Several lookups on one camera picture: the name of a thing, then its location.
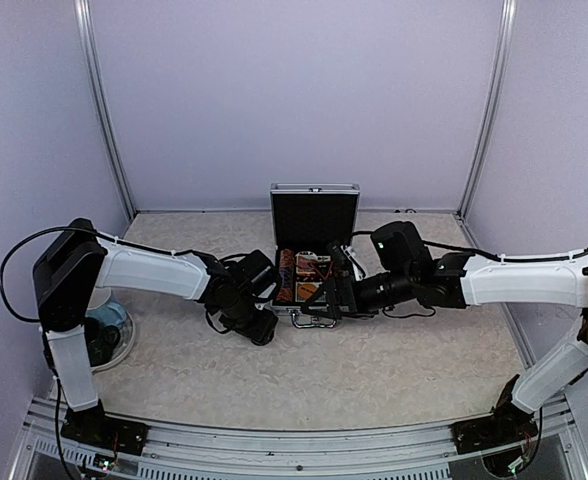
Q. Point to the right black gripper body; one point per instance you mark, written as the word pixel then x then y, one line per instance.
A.
pixel 347 284

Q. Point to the aluminium poker case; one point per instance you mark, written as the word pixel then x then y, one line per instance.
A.
pixel 307 217

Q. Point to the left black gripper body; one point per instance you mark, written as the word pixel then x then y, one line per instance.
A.
pixel 245 324

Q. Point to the red playing card deck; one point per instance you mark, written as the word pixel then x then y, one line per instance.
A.
pixel 304 263

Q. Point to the orange big blind button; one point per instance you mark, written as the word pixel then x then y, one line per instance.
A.
pixel 308 291

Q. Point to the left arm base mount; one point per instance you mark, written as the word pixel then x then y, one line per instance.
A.
pixel 95 428

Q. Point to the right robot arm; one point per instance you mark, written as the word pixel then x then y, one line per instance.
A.
pixel 462 278

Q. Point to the black mug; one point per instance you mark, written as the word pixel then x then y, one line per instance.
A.
pixel 101 341

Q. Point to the aluminium post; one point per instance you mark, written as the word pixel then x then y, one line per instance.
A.
pixel 90 52
pixel 491 108

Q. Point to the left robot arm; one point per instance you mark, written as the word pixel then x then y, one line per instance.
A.
pixel 234 291

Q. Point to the red triangular dealer button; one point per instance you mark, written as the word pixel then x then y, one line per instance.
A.
pixel 322 266

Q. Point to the right rear aluminium post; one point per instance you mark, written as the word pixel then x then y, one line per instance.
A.
pixel 491 108

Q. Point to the left rear aluminium post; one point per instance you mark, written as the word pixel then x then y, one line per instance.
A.
pixel 90 52

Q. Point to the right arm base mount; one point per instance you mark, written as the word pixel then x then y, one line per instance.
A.
pixel 506 423

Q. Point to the left chip row in case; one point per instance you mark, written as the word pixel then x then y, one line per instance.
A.
pixel 286 270

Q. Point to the clear round tray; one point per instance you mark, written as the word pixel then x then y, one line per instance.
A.
pixel 128 338

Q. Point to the front aluminium frame rail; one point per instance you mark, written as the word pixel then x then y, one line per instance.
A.
pixel 423 451

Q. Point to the blue playing card deck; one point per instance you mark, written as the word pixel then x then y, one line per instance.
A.
pixel 299 295

